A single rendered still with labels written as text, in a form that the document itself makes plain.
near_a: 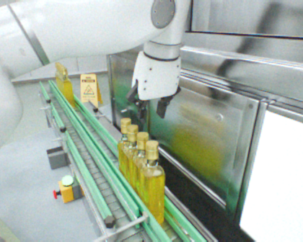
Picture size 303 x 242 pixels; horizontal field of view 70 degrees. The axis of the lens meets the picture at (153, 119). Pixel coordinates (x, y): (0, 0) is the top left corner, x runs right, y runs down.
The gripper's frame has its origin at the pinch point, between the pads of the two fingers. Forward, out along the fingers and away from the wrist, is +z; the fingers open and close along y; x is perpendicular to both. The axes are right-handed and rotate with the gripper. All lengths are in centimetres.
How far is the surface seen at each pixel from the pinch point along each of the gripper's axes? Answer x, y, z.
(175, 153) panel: -0.9, -12.8, 21.1
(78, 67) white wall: -550, -103, 250
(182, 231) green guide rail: 19.1, -4.1, 29.9
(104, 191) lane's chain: -9.1, 9.0, 41.0
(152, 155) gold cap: 4.6, 0.7, 11.2
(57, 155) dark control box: -49, 20, 57
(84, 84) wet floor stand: -309, -57, 167
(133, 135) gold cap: -6.8, 0.9, 13.5
